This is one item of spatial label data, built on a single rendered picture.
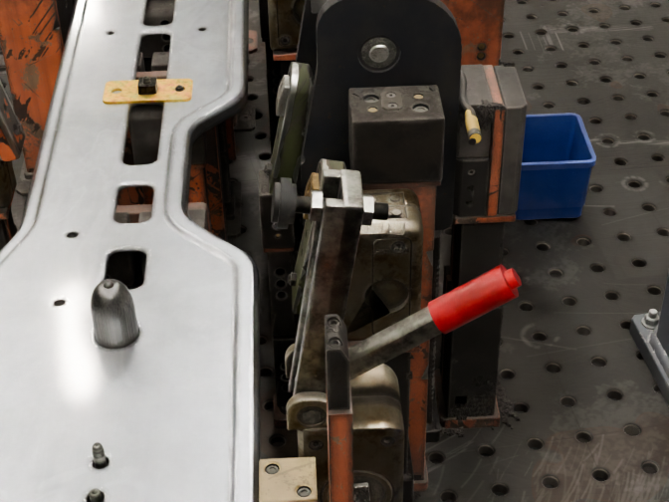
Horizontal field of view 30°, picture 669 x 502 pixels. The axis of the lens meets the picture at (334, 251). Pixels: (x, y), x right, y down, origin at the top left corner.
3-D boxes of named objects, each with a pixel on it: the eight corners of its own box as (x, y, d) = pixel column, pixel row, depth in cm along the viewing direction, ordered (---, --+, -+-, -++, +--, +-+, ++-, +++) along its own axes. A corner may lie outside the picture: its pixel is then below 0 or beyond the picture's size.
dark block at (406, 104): (351, 455, 122) (347, 85, 96) (423, 451, 123) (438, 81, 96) (354, 495, 118) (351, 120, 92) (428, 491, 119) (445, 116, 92)
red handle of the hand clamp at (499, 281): (288, 357, 80) (502, 243, 75) (308, 376, 81) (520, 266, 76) (289, 404, 77) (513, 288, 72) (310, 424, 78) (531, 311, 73)
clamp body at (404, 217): (308, 494, 119) (293, 173, 96) (427, 488, 119) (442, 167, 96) (311, 574, 112) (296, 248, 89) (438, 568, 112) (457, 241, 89)
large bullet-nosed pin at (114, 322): (100, 336, 94) (88, 268, 90) (142, 334, 95) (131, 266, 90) (96, 365, 92) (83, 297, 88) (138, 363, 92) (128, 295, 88)
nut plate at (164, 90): (102, 104, 117) (100, 93, 117) (106, 83, 120) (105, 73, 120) (191, 102, 117) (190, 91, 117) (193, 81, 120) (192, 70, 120)
